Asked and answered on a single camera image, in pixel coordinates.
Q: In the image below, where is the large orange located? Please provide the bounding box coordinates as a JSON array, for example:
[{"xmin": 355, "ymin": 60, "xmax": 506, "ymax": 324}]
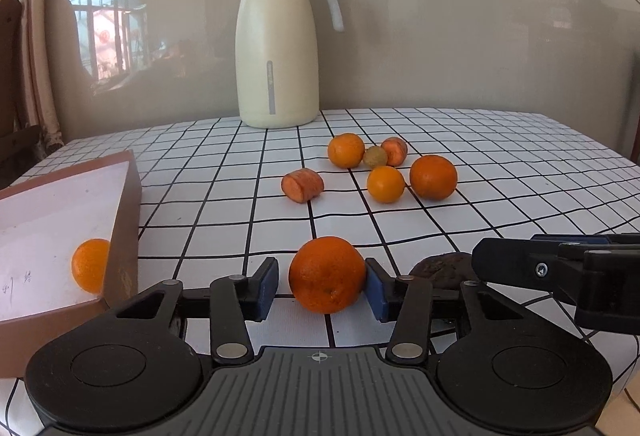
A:
[{"xmin": 409, "ymin": 155, "xmax": 459, "ymax": 201}]

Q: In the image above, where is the small brown kiwi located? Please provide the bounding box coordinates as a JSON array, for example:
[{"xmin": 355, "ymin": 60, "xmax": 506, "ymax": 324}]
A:
[{"xmin": 362, "ymin": 145, "xmax": 389, "ymax": 169}]

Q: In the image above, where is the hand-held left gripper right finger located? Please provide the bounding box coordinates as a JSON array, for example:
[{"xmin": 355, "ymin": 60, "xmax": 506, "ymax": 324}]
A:
[{"xmin": 364, "ymin": 258, "xmax": 527, "ymax": 365}]

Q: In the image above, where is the beige floral curtain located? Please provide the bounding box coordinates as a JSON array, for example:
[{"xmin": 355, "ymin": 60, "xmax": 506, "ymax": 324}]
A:
[{"xmin": 0, "ymin": 0, "xmax": 67, "ymax": 157}]

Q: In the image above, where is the cream thermos jug grey lid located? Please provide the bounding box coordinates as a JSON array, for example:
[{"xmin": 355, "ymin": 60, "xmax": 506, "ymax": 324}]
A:
[{"xmin": 231, "ymin": 0, "xmax": 345, "ymax": 129}]

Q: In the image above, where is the dark brown wooden sofa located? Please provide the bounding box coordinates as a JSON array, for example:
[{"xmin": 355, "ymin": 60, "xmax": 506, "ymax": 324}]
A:
[{"xmin": 0, "ymin": 0, "xmax": 45, "ymax": 191}]

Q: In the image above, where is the thick carrot piece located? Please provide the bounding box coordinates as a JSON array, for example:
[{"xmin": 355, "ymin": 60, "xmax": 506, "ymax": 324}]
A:
[{"xmin": 281, "ymin": 168, "xmax": 325, "ymax": 204}]

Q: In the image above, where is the white black grid tablecloth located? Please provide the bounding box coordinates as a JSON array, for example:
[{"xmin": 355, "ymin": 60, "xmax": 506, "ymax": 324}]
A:
[{"xmin": 0, "ymin": 108, "xmax": 640, "ymax": 436}]

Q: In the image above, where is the small carrot piece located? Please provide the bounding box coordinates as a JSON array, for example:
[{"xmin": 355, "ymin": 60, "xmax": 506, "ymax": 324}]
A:
[{"xmin": 380, "ymin": 137, "xmax": 409, "ymax": 167}]

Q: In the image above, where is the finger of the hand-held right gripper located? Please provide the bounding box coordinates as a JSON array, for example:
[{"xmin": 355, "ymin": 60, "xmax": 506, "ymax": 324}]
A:
[
  {"xmin": 471, "ymin": 237, "xmax": 640, "ymax": 335},
  {"xmin": 531, "ymin": 232, "xmax": 640, "ymax": 248}
]

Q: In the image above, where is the small orange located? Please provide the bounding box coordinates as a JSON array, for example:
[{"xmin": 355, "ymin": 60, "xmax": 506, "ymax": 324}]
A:
[
  {"xmin": 327, "ymin": 133, "xmax": 366, "ymax": 169},
  {"xmin": 366, "ymin": 165, "xmax": 406, "ymax": 204}
]

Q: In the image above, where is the brown cardboard box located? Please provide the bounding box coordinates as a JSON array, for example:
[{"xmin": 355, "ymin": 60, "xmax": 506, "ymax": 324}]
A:
[{"xmin": 0, "ymin": 149, "xmax": 143, "ymax": 379}]

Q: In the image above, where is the dark brown wrinkled object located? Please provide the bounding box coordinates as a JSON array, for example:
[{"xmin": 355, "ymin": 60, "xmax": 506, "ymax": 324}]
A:
[{"xmin": 408, "ymin": 252, "xmax": 476, "ymax": 291}]

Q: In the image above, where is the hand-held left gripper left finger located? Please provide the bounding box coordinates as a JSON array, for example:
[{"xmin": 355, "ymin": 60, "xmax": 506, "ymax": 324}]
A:
[{"xmin": 102, "ymin": 257, "xmax": 279, "ymax": 365}]

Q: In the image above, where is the medium orange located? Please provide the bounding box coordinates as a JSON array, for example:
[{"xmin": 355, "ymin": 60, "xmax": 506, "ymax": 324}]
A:
[{"xmin": 71, "ymin": 238, "xmax": 112, "ymax": 294}]

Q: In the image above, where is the largest orange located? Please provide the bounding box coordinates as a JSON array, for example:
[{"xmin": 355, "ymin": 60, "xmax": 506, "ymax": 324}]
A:
[{"xmin": 288, "ymin": 237, "xmax": 367, "ymax": 315}]

